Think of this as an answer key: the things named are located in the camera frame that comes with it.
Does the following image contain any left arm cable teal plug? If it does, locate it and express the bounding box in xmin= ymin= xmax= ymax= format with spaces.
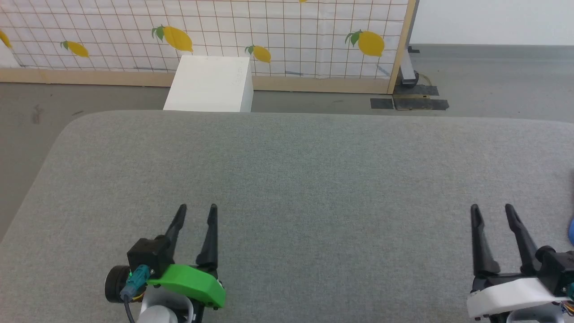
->
xmin=119 ymin=264 xmax=151 ymax=323

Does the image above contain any black floor base plate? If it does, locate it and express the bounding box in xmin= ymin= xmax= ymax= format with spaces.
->
xmin=392 ymin=83 xmax=450 ymax=111

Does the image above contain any lemon-patterned grid panel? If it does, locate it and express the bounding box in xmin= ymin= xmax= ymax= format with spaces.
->
xmin=0 ymin=0 xmax=419 ymax=95

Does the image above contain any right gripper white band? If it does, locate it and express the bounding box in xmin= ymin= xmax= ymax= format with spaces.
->
xmin=466 ymin=204 xmax=571 ymax=320

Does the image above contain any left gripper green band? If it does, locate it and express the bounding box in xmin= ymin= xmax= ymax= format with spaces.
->
xmin=105 ymin=204 xmax=226 ymax=311

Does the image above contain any white box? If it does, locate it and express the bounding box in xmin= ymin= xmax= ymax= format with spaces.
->
xmin=163 ymin=55 xmax=254 ymax=113

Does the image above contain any grey metal post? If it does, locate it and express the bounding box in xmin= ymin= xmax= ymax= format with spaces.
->
xmin=399 ymin=46 xmax=420 ymax=87

